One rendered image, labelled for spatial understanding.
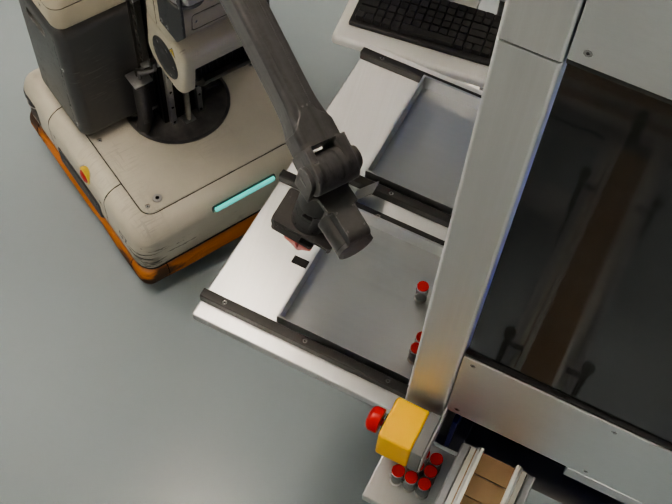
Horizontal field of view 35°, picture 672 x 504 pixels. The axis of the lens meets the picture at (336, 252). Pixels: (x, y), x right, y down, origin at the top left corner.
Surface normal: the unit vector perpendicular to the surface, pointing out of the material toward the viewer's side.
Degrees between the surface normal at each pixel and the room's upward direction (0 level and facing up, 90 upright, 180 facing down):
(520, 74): 90
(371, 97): 0
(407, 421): 0
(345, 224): 14
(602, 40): 90
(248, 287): 0
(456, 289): 90
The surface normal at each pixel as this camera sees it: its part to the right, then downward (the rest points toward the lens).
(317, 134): 0.32, -0.15
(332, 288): 0.04, -0.51
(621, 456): -0.45, 0.76
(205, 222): 0.58, 0.71
